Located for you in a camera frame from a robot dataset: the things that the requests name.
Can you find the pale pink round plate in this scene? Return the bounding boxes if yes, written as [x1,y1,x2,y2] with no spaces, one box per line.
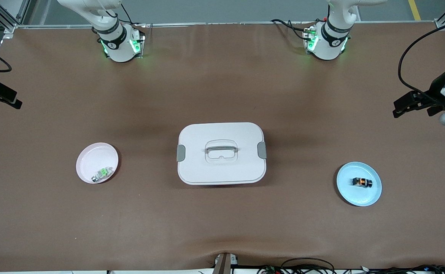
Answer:
[76,142,119,184]

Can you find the light blue round plate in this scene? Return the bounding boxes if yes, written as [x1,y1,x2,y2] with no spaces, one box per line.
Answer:
[337,162,382,207]

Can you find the white lidded box grey latches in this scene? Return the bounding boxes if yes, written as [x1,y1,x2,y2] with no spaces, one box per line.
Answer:
[176,122,267,186]

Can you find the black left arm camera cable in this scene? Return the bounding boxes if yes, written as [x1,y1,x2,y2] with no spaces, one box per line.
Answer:
[398,17,445,101]

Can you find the green and white switch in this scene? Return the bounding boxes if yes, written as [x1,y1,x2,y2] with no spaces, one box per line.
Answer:
[91,166,114,182]

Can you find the black right arm base cable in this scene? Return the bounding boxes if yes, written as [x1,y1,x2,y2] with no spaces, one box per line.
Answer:
[106,3,134,25]

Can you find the black arm base cable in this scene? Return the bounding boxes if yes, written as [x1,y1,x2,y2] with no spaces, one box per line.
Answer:
[106,3,134,25]
[271,19,310,40]

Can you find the black left arm base cable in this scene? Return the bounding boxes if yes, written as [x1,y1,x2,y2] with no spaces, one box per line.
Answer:
[271,19,310,40]

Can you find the black looped cable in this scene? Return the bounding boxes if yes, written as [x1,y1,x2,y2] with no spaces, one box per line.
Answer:
[281,258,335,274]

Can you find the silver table edge rail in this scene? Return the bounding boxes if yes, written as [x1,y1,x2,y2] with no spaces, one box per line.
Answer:
[15,21,436,28]

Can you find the brown post with white clip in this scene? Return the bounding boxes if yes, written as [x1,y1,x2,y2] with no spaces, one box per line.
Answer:
[213,252,239,274]

